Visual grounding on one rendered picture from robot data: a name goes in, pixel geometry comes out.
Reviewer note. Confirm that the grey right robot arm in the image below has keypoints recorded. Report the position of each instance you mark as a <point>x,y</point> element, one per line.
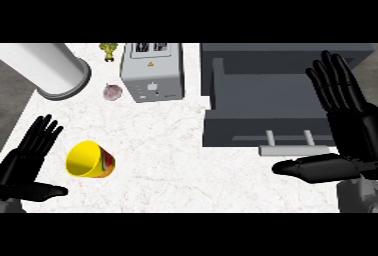
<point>358,196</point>

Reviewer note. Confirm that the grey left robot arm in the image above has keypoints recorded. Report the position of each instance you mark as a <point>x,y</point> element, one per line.
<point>11,206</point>

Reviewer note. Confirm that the yellow cup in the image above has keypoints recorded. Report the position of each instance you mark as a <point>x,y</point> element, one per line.
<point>89,159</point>

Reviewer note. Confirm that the yellow-green small object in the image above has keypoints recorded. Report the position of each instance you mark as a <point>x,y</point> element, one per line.
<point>108,49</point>

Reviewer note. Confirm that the purple garlic bulb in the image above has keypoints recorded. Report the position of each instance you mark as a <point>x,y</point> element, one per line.
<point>113,92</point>

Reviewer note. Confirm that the silver toaster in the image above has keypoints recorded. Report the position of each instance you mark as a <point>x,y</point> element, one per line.
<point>151,71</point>

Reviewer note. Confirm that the dark grey drawer front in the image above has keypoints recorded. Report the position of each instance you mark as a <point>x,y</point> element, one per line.
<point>268,128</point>

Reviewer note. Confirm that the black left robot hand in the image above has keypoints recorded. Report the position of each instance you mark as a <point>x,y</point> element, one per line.
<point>23,166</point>

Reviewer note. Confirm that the dark grey open drawer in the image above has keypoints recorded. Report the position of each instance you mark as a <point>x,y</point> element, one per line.
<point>271,95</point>

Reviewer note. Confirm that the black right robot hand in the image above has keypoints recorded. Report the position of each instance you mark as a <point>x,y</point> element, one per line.
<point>352,133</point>

